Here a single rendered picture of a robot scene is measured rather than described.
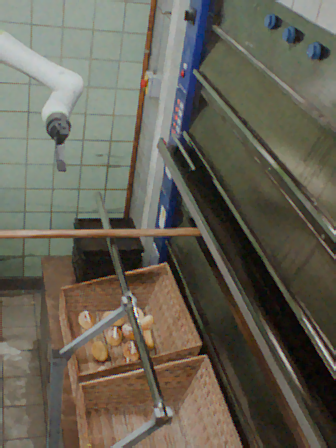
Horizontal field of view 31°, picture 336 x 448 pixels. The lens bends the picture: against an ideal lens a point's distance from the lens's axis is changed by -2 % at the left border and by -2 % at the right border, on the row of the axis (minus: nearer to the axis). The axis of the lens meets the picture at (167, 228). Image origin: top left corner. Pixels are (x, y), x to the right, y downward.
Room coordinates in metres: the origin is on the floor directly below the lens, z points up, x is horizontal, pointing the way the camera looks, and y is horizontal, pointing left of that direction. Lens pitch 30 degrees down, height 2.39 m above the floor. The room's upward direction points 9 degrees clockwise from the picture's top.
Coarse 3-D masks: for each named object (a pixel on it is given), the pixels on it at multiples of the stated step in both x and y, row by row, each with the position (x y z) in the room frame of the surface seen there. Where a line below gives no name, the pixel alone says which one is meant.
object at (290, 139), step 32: (224, 64) 2.20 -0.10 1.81; (224, 96) 2.07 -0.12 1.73; (256, 96) 1.89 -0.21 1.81; (256, 128) 1.79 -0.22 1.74; (288, 128) 1.65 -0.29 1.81; (320, 128) 1.53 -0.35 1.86; (288, 160) 1.56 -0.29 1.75; (320, 160) 1.45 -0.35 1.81; (320, 192) 1.38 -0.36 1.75; (320, 224) 1.28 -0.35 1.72
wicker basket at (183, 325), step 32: (64, 288) 2.17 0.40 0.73; (96, 288) 2.22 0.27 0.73; (160, 288) 2.26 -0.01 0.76; (64, 320) 2.03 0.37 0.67; (96, 320) 2.17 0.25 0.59; (128, 320) 2.21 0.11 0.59; (160, 320) 2.13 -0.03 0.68; (192, 320) 1.96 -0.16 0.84; (160, 352) 2.01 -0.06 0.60; (192, 352) 1.80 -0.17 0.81
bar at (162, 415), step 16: (96, 192) 2.27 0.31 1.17; (112, 240) 1.92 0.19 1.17; (112, 256) 1.83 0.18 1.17; (128, 288) 1.65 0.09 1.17; (128, 304) 1.57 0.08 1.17; (112, 320) 1.57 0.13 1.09; (80, 336) 1.56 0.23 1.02; (144, 336) 1.43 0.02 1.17; (64, 352) 1.53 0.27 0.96; (144, 352) 1.36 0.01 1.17; (144, 368) 1.30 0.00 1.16; (160, 400) 1.18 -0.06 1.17; (160, 416) 1.13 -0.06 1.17; (48, 432) 1.51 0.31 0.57; (144, 432) 1.12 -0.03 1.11
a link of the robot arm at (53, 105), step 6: (48, 102) 2.25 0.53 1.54; (54, 102) 2.23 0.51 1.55; (60, 102) 2.23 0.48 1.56; (48, 108) 2.23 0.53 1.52; (54, 108) 2.22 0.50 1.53; (60, 108) 2.22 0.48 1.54; (66, 108) 2.23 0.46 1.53; (72, 108) 2.26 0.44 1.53; (42, 114) 2.24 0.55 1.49; (48, 114) 2.19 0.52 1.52; (66, 114) 2.20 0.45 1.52
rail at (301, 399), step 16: (160, 144) 2.28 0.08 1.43; (192, 192) 1.89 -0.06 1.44; (208, 224) 1.69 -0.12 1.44; (224, 256) 1.52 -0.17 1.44; (240, 288) 1.38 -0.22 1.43; (256, 320) 1.25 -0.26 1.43; (272, 336) 1.19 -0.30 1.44; (272, 352) 1.14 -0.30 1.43; (288, 368) 1.08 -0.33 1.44; (288, 384) 1.04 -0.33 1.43; (304, 400) 0.99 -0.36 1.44; (304, 416) 0.96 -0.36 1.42; (320, 432) 0.90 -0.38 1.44
